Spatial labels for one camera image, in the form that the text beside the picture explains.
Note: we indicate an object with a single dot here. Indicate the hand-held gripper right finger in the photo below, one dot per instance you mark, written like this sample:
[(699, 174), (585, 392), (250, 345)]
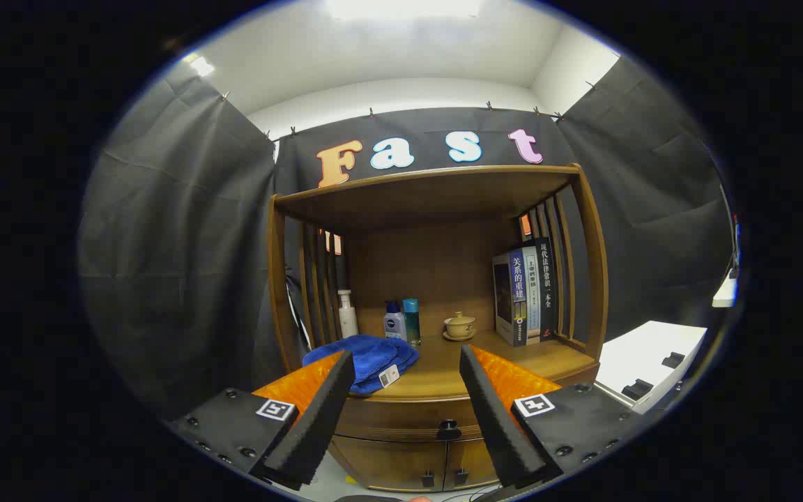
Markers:
[(499, 425)]

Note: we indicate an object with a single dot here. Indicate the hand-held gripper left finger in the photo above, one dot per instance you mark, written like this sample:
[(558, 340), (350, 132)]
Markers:
[(318, 425)]

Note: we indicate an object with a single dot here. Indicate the white drawer unit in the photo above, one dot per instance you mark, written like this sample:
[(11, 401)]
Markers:
[(645, 348)]

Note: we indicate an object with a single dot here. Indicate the wooden cabinet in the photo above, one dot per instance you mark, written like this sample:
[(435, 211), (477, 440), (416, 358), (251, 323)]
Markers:
[(415, 265)]

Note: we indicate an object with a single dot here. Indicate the blue folded towel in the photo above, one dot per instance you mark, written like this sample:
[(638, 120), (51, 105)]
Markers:
[(366, 355)]

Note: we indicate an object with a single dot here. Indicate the beige lidded tea cup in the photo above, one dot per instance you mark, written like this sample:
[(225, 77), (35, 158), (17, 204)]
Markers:
[(460, 324)]

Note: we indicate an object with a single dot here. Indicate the white pump bottle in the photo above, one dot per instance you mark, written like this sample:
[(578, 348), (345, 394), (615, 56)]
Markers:
[(348, 321)]

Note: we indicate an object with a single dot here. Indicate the white bottle with blue cap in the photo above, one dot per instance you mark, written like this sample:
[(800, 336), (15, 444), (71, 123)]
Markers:
[(394, 326)]

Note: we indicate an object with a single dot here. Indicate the teal bottle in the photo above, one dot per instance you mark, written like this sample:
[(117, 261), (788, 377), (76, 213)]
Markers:
[(412, 321)]

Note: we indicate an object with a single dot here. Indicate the book with pale spine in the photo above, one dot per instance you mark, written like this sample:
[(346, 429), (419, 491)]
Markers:
[(531, 293)]

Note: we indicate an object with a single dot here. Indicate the book with black spine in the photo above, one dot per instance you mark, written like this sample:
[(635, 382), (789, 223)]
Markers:
[(546, 279)]

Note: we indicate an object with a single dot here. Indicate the white shelf board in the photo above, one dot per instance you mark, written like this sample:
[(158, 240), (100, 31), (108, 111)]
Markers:
[(725, 293)]

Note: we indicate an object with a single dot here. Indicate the small ceiling light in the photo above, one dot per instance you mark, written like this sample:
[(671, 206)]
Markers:
[(202, 65)]

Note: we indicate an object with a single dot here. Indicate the ceiling light panel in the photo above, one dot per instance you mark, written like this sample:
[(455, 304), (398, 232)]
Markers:
[(401, 7)]

